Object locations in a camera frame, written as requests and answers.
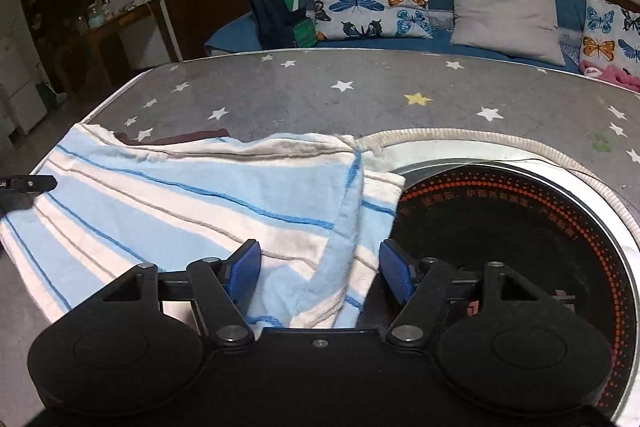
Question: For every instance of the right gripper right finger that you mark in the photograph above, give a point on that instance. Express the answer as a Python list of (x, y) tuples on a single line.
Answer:
[(425, 289)]

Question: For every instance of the dark backpack on bench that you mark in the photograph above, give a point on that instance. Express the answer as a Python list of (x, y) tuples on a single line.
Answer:
[(283, 24)]

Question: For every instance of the round induction cooker in table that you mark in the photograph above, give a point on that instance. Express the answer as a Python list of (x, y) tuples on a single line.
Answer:
[(548, 317)]

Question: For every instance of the grey star pattern table cover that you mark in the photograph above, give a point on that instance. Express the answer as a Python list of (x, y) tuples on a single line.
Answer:
[(131, 354)]

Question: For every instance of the wooden side table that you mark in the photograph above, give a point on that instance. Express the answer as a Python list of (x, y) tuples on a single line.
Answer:
[(131, 41)]

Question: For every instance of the white refrigerator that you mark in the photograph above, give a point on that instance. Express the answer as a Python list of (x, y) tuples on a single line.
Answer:
[(18, 90)]

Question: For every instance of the right butterfly print pillow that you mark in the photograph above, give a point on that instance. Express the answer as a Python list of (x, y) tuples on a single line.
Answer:
[(610, 45)]

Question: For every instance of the water bottle on table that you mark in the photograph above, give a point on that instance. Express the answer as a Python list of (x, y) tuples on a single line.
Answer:
[(95, 16)]

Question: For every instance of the blue white striped garment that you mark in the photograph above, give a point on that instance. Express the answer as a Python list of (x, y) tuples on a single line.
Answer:
[(314, 206)]

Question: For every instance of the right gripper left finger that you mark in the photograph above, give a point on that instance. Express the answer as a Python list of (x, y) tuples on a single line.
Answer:
[(222, 291)]

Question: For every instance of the grey plain pillow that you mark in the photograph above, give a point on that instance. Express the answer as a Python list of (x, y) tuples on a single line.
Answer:
[(515, 28)]

